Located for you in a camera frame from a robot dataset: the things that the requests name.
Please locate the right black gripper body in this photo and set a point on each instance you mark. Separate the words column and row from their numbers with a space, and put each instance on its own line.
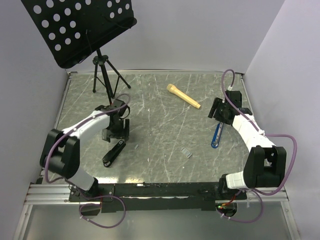
column 219, row 115

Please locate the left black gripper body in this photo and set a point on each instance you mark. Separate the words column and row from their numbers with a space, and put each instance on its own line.
column 114, row 130

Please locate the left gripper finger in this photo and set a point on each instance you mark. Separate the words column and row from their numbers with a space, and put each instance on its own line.
column 106, row 135
column 125, row 135

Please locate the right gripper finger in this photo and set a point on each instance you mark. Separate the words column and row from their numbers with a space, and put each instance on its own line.
column 211, row 112
column 216, row 103

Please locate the black stapler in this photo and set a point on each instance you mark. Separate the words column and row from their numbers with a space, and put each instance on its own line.
column 112, row 154

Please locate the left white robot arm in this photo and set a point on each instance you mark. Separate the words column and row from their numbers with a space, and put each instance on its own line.
column 62, row 149

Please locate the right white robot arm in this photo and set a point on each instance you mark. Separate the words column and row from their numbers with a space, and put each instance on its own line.
column 266, row 163

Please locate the grey staple strip block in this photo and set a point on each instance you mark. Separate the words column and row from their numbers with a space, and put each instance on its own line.
column 186, row 152

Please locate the beige toy microphone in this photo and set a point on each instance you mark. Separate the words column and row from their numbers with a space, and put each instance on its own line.
column 174, row 90

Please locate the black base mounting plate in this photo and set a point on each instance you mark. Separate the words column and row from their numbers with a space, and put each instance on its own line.
column 158, row 196

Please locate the black perforated music stand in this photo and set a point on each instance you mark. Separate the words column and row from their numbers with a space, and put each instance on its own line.
column 75, row 29

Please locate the aluminium table frame rail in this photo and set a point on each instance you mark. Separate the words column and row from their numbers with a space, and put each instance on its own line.
column 40, row 194

